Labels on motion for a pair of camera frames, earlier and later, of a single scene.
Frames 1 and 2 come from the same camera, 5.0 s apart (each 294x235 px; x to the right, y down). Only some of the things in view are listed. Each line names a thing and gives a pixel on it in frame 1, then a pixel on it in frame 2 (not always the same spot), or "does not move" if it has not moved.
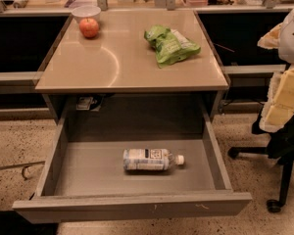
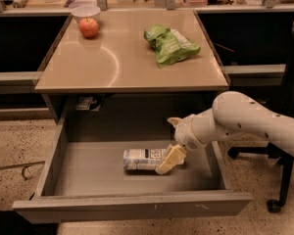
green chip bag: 171,45 does not move
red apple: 89,27 does not move
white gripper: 293,39 → 185,131
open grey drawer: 85,181 does not move
